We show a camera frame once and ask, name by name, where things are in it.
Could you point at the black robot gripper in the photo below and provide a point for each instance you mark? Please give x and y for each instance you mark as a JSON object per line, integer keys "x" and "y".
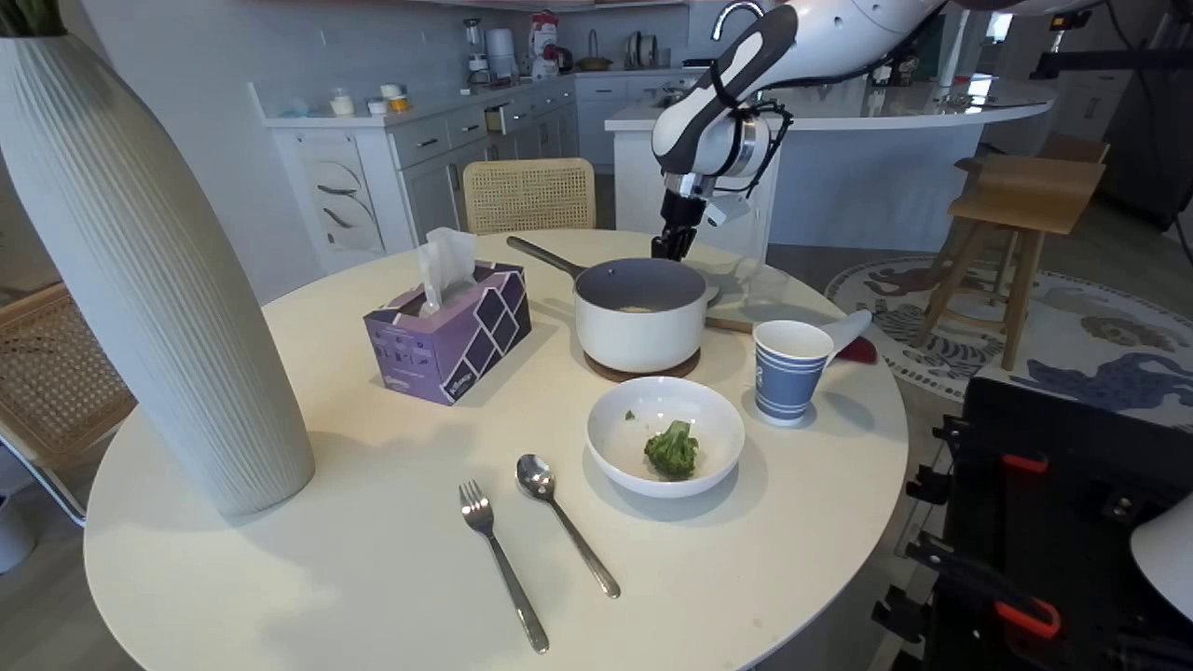
{"x": 679, "y": 226}

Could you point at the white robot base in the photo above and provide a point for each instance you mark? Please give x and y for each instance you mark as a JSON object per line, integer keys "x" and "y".
{"x": 1165, "y": 553}

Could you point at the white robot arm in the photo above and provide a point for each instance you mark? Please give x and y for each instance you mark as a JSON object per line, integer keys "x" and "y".
{"x": 716, "y": 135}

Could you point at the white kitchen island counter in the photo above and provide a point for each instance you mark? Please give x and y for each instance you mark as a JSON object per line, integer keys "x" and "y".
{"x": 865, "y": 167}

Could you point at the wicker chair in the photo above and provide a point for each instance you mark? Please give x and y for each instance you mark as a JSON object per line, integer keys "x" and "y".
{"x": 61, "y": 399}
{"x": 530, "y": 196}

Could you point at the blue striped paper cup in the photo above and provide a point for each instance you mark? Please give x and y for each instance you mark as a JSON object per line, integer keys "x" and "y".
{"x": 789, "y": 366}

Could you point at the white ceramic bowl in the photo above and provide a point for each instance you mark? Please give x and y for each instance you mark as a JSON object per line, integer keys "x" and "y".
{"x": 630, "y": 411}

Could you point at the green broccoli piece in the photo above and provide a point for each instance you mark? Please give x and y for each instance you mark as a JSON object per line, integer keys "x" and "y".
{"x": 674, "y": 451}

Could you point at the purple tissue box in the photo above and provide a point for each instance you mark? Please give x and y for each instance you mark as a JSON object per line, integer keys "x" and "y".
{"x": 451, "y": 324}

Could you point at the patterned round rug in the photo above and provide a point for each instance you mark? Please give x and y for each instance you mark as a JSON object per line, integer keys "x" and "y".
{"x": 1083, "y": 339}

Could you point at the silver spoon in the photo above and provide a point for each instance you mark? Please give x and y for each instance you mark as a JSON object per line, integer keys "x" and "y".
{"x": 536, "y": 474}

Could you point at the white kitchen cabinet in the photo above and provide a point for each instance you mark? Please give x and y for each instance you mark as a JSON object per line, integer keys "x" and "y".
{"x": 376, "y": 180}

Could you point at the wooden bar stool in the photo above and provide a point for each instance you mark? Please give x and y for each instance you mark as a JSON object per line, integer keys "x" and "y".
{"x": 1035, "y": 197}

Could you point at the silver fork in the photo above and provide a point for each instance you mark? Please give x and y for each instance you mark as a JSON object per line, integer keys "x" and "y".
{"x": 482, "y": 518}

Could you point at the black perforated workbench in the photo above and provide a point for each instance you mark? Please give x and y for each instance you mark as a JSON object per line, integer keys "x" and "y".
{"x": 1035, "y": 559}

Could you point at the tall grey ribbed vase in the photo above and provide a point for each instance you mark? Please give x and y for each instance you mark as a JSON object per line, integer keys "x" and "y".
{"x": 152, "y": 271}

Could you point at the white pot with long handle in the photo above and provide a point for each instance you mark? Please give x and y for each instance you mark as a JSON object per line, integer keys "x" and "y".
{"x": 630, "y": 314}

